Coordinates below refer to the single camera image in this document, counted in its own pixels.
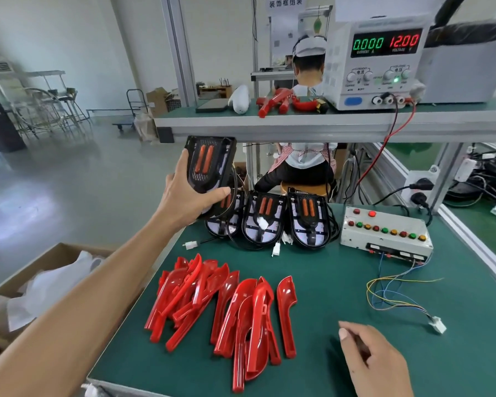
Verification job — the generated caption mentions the white wall socket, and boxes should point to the white wall socket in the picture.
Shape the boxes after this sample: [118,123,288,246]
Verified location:
[401,165,441,209]

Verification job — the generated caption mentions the white button control box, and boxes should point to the white button control box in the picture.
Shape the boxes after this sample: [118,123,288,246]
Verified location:
[340,206,435,265]

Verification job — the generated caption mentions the person's left forearm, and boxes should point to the person's left forearm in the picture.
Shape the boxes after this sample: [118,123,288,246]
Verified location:
[0,213,180,397]

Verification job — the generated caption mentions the metal hand trolley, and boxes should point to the metal hand trolley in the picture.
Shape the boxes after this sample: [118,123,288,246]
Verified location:
[112,89,149,132]

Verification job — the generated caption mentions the white paper sign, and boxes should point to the white paper sign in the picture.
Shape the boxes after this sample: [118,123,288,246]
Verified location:
[266,0,308,15]

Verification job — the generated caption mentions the black flat pad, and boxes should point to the black flat pad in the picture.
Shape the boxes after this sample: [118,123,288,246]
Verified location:
[195,98,229,114]

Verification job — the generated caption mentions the brown cardboard box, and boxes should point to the brown cardboard box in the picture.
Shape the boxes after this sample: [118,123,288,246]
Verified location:
[146,87,170,118]

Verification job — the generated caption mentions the white plastic bag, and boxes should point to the white plastic bag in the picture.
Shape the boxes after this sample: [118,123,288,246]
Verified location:
[6,251,106,333]

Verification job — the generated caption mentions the grey machine box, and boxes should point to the grey machine box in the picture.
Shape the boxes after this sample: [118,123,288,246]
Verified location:
[417,22,496,104]

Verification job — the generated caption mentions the white power adapter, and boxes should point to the white power adapter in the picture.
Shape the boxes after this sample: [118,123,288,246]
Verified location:
[455,158,478,182]

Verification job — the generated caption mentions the tangle of black cables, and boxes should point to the tangle of black cables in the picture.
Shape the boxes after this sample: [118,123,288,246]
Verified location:
[446,149,496,215]

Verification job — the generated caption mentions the black lamp housing orange strips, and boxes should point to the black lamp housing orange strips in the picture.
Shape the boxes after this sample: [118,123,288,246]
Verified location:
[242,191,289,245]
[289,189,340,250]
[204,190,245,238]
[185,135,237,221]

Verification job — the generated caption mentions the black cabinet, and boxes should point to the black cabinet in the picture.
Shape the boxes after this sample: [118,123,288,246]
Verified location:
[0,102,27,153]

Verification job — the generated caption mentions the open cardboard box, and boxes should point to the open cardboard box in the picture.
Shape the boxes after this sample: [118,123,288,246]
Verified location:
[0,242,145,352]

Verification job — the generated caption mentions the coloured wire bundle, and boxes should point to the coloured wire bundle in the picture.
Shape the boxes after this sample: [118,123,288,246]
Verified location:
[366,252,445,323]

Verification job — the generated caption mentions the white bench power supply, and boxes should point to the white bench power supply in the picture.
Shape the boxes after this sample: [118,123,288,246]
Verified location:
[322,14,432,112]

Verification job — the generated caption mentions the white cap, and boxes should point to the white cap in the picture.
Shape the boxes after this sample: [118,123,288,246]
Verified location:
[293,35,328,58]

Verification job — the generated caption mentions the black corrugated hose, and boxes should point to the black corrugated hose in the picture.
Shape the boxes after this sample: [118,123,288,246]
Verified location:
[424,0,496,48]

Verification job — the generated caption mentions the person's left hand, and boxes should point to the person's left hand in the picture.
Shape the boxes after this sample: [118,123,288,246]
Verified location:
[155,149,232,233]

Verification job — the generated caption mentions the pile of red plastic covers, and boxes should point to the pile of red plastic covers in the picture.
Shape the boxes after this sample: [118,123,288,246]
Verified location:
[144,253,298,394]

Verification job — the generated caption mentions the white plastic shell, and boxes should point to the white plastic shell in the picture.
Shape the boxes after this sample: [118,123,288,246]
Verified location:
[227,84,250,115]

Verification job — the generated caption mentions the red curved lamp part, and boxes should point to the red curved lamp part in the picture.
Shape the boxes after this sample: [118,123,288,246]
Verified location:
[291,97,329,114]

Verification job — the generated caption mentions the wooden stool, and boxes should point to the wooden stool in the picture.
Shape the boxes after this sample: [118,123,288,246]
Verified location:
[280,183,331,199]

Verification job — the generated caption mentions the black test lead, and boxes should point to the black test lead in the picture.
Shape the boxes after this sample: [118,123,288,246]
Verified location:
[343,97,399,203]

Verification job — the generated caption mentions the group of metal stools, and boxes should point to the group of metal stools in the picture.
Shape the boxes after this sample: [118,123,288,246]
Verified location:
[14,87,91,137]

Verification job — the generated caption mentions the red test lead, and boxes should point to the red test lead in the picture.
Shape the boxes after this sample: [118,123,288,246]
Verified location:
[353,101,417,191]

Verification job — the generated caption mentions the aluminium frame post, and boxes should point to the aluminium frame post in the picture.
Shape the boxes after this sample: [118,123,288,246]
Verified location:
[428,142,474,211]
[161,0,199,108]

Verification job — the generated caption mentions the person's right hand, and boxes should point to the person's right hand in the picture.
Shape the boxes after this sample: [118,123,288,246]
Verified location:
[338,320,415,397]

